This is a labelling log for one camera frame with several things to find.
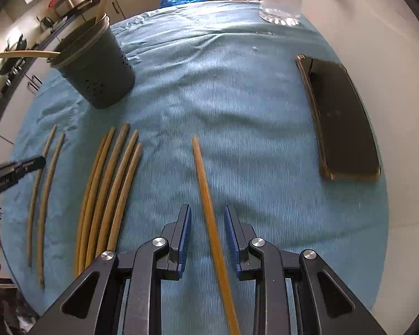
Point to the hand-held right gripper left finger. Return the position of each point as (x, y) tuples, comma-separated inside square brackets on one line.
[(185, 237)]

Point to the black wok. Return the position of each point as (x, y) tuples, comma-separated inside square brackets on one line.
[(15, 43)]

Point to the black phone in clear case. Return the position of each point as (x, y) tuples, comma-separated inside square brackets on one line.
[(342, 118)]

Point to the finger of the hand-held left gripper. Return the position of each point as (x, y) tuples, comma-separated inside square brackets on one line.
[(31, 163)]

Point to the dark grey perforated utensil holder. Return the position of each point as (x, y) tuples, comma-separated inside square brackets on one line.
[(97, 73)]

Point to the blue plastic bag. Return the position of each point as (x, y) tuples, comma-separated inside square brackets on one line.
[(176, 0)]

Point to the small metal pin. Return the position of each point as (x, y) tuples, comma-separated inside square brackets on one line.
[(265, 33)]

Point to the blue towel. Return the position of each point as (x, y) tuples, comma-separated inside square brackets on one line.
[(230, 111)]

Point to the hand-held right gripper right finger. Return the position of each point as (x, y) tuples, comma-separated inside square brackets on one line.
[(230, 237)]

